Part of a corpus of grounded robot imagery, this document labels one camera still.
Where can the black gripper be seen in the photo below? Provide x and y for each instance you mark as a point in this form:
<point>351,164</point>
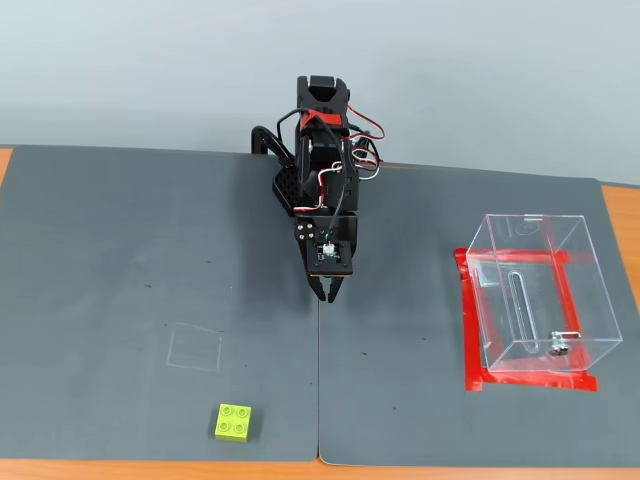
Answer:
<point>304,233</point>

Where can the green lego block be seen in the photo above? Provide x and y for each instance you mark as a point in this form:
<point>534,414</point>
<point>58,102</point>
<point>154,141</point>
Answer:
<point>232,422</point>

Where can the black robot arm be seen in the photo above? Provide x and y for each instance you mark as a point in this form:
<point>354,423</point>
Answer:
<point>320,100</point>

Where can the transparent acrylic box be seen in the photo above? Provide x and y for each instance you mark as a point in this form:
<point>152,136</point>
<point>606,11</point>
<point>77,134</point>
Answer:
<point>545,300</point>

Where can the metal box latch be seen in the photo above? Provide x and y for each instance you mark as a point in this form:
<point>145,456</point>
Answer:
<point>559,346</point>

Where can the red tape strip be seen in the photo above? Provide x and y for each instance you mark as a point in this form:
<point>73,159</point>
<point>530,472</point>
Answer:
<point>540,382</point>
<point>520,256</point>
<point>472,325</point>
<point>560,272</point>

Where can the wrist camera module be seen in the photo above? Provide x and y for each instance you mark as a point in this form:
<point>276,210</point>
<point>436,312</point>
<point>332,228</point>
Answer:
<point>330,260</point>

